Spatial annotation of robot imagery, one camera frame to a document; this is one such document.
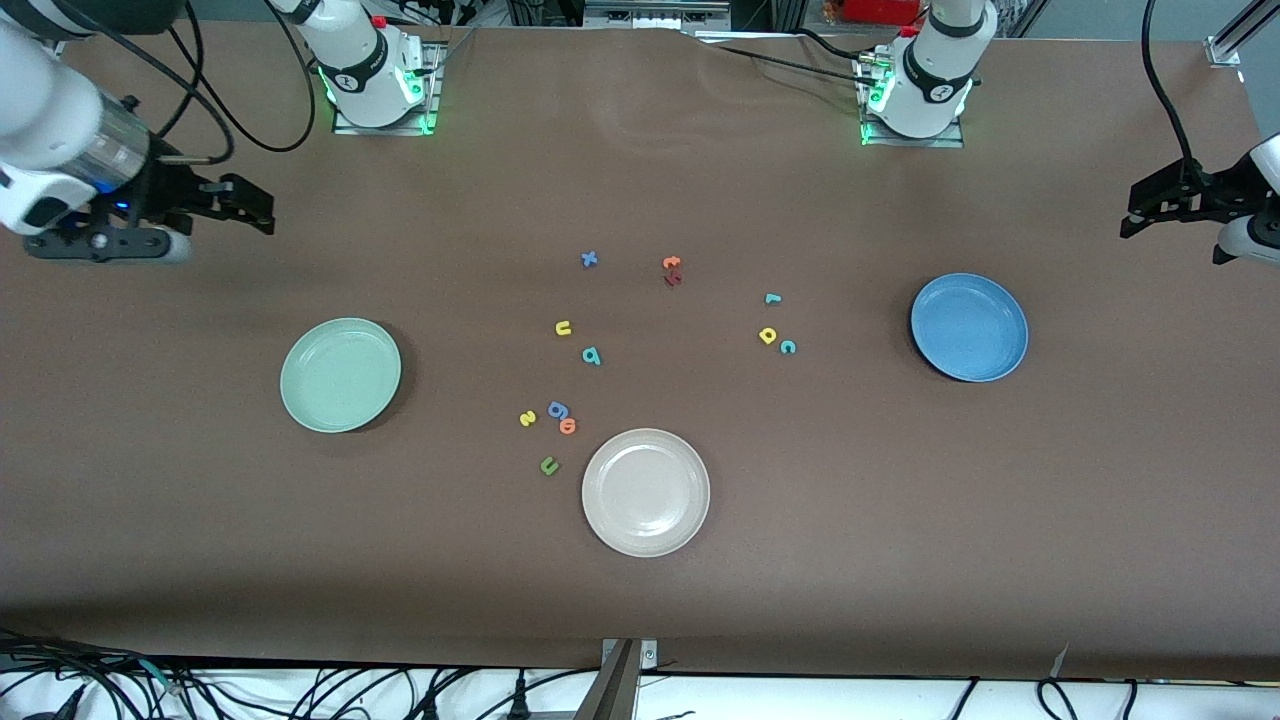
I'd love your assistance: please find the green plate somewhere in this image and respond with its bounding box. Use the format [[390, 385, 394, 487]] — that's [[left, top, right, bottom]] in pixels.
[[280, 317, 403, 434]]

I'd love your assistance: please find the blue plate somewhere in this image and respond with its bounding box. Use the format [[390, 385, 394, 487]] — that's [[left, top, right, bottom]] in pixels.
[[910, 273, 1030, 384]]

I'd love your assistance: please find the red box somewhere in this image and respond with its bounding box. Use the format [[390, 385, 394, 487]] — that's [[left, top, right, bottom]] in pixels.
[[838, 0, 923, 27]]

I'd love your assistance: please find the grey power strip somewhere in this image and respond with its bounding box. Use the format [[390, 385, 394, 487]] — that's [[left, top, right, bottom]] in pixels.
[[583, 0, 733, 31]]

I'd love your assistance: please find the beige plate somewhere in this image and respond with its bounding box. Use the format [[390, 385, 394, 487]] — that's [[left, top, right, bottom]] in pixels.
[[581, 428, 712, 558]]

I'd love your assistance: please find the brown table mat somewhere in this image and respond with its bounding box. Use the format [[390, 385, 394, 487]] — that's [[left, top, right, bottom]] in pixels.
[[0, 18, 1280, 683]]

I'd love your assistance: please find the aluminium frame profile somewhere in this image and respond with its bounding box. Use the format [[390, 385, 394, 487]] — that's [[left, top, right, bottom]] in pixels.
[[1205, 0, 1280, 69]]

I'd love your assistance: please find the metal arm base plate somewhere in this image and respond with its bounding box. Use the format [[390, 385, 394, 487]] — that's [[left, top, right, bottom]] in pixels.
[[332, 40, 443, 136], [858, 50, 966, 149]]

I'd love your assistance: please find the green cable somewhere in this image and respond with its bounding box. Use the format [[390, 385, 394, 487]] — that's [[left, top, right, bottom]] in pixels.
[[140, 658, 191, 696]]

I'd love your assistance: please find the silver corner bracket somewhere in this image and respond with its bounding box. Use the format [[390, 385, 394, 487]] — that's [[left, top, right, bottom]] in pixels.
[[600, 638, 658, 671]]

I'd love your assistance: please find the aluminium profile post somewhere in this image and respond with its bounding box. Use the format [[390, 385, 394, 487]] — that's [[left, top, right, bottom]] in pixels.
[[575, 640, 641, 720]]

